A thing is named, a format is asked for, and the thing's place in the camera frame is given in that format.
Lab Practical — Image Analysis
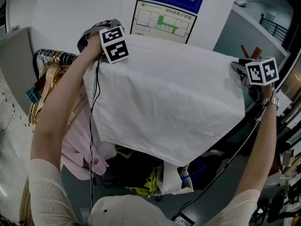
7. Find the black waist device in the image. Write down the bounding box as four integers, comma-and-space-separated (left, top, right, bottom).
171, 212, 196, 226

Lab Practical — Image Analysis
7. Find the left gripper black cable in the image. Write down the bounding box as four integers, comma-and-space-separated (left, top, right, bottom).
88, 55, 102, 221

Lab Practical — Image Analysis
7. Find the person's left forearm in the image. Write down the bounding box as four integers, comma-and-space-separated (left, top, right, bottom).
30, 53, 99, 167

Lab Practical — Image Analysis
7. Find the silver wristwatch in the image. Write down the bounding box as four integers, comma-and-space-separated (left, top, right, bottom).
261, 97, 280, 108

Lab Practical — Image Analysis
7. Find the framed floor plan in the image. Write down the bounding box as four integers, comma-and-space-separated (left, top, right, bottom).
129, 0, 198, 44

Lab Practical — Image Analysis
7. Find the person's right hand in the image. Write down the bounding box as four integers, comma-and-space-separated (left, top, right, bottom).
260, 83, 276, 101

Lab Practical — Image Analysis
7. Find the white bag with blue handles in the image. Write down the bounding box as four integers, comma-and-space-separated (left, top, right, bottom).
162, 160, 207, 195

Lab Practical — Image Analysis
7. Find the teal clip hanger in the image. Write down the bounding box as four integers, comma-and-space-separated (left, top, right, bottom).
25, 86, 42, 103

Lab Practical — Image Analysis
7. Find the row of wooden hangers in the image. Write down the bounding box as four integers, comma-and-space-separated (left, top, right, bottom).
28, 49, 79, 125

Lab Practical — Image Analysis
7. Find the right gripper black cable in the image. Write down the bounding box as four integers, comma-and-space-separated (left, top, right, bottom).
180, 88, 276, 215

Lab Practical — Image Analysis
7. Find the red wooden coat stand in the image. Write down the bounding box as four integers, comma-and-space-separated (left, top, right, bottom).
241, 45, 263, 60

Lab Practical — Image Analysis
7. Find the person's right forearm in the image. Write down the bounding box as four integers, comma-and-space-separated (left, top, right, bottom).
235, 102, 278, 196

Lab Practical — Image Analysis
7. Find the person's left hand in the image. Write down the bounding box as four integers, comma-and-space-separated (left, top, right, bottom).
85, 33, 104, 61

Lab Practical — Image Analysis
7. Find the white cloth sheet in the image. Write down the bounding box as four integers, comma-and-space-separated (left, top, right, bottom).
83, 34, 246, 167

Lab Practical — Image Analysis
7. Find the pink hanging garment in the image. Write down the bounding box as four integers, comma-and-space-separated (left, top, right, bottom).
61, 83, 117, 176

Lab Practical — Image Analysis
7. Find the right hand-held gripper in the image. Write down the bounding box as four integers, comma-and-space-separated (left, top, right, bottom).
231, 56, 280, 104

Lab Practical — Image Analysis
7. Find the black metal railing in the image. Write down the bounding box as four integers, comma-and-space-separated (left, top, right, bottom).
260, 13, 289, 42

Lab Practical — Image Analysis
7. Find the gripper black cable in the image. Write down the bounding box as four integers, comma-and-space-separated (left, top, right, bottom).
88, 55, 102, 221
180, 88, 276, 215

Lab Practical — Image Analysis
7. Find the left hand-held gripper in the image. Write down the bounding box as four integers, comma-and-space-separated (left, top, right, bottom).
77, 19, 129, 64

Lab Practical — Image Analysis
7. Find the person's white knit sweater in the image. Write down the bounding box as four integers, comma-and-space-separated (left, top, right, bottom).
20, 158, 261, 226

